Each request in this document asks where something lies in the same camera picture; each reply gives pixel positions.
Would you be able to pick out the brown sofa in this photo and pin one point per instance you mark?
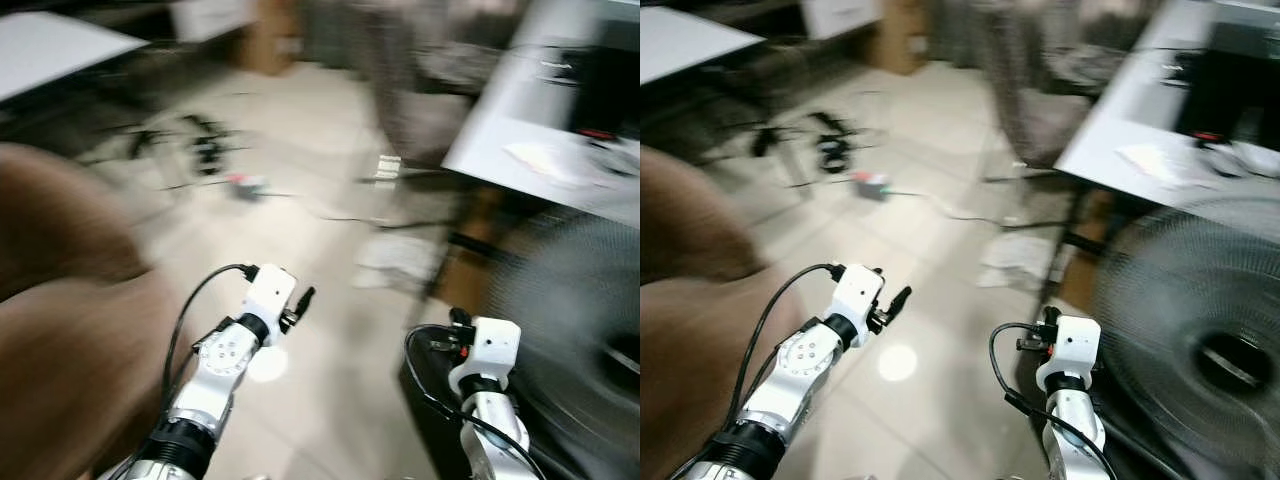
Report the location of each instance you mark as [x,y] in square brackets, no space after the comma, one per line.
[60,330]
[690,330]

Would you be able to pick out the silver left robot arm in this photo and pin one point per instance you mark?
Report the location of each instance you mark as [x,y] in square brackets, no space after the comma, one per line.
[215,370]
[800,365]

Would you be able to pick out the grey fabric chair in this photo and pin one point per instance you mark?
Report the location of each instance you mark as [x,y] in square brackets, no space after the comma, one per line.
[420,120]
[1040,120]

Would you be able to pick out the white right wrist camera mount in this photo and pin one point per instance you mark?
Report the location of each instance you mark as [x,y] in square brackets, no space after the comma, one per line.
[1072,345]
[492,348]

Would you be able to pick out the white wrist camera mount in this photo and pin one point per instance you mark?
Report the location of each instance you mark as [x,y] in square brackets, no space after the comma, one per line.
[492,348]
[858,292]
[270,290]
[1072,345]

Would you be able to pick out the grey standing fan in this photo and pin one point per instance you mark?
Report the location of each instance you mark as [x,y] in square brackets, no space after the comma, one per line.
[570,300]
[1170,290]

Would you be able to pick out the small white table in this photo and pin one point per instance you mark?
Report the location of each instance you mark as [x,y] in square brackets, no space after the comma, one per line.
[690,40]
[55,50]

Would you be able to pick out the large white desk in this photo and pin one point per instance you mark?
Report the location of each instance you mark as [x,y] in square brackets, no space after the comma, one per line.
[1130,110]
[520,110]

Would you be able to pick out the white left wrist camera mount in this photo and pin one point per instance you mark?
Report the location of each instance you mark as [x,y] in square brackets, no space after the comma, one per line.
[858,292]
[270,290]

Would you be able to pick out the grey power strip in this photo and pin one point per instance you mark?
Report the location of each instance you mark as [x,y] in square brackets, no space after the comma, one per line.
[872,184]
[248,185]

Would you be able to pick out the white cloth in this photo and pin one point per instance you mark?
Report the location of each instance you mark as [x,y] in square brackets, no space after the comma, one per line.
[1020,260]
[400,260]

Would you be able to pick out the white board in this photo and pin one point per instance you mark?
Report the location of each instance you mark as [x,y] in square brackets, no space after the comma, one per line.
[842,15]
[212,15]

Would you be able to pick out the brown cardboard box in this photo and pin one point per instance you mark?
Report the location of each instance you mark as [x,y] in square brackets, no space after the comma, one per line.
[270,40]
[898,40]

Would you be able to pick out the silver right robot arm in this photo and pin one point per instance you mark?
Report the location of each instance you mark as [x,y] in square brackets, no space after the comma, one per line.
[490,425]
[1072,428]

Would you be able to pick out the black monitor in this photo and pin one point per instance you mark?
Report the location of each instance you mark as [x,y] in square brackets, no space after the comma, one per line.
[1230,90]
[610,95]

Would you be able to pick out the white papers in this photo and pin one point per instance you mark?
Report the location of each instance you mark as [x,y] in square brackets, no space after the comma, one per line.
[1155,162]
[545,158]

